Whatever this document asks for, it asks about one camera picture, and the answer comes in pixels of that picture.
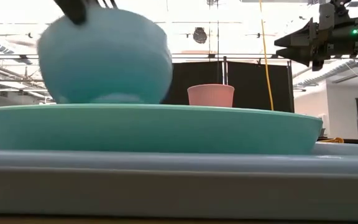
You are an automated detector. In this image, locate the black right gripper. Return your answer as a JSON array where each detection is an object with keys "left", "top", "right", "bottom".
[{"left": 273, "top": 2, "right": 358, "bottom": 72}]

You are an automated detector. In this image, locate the blue plastic bowl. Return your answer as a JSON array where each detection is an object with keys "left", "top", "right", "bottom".
[{"left": 37, "top": 6, "right": 174, "bottom": 105}]

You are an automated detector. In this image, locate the teal plastic plate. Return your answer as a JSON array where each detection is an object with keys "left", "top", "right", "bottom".
[{"left": 0, "top": 103, "right": 324, "bottom": 156}]

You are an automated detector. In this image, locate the blue plastic tray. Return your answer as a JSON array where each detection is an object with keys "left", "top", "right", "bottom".
[{"left": 0, "top": 136, "right": 358, "bottom": 222}]

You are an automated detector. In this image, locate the black curtain partition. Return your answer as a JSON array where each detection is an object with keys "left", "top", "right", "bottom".
[{"left": 163, "top": 60, "right": 295, "bottom": 113}]

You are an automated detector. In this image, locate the round dark hanging fixture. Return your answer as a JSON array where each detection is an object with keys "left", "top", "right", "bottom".
[{"left": 193, "top": 27, "right": 208, "bottom": 45}]

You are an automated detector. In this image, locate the pink plastic cup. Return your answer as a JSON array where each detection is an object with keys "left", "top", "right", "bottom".
[{"left": 187, "top": 83, "right": 236, "bottom": 108}]

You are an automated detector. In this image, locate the yellow hanging cable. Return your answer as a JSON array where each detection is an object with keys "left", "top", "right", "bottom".
[{"left": 259, "top": 0, "right": 275, "bottom": 111}]

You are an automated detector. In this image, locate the grey horizontal metal rail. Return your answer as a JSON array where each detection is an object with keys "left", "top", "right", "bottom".
[{"left": 171, "top": 53, "right": 279, "bottom": 61}]

